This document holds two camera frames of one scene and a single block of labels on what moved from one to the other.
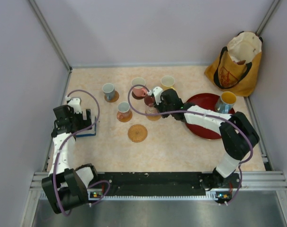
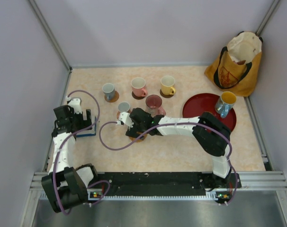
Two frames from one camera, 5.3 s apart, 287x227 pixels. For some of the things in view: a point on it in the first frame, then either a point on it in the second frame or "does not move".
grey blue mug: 109,90 does not move
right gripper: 158,106 → 131,132
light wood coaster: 115,99 does not move
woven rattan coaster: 137,133 does not move
